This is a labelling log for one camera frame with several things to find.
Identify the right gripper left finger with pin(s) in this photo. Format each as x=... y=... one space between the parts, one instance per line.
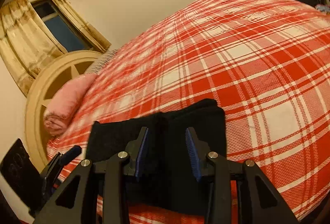
x=75 y=201

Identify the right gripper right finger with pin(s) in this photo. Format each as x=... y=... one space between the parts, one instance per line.
x=258 y=201

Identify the black pants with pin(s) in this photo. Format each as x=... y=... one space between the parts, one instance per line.
x=165 y=178

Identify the pink folded quilt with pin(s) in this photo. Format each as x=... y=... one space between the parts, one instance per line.
x=65 y=102

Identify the cream round headboard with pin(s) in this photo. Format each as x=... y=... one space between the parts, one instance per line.
x=47 y=83

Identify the beige floral curtain left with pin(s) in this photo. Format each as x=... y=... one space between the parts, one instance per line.
x=27 y=45

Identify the beige floral curtain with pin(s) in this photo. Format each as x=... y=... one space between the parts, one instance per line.
x=27 y=45
x=85 y=28

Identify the red plaid bed sheet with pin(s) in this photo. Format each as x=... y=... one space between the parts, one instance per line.
x=265 y=62

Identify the beige floral curtain right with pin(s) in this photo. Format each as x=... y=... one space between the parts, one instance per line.
x=85 y=28

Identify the dark window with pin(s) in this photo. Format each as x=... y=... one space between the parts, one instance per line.
x=63 y=30

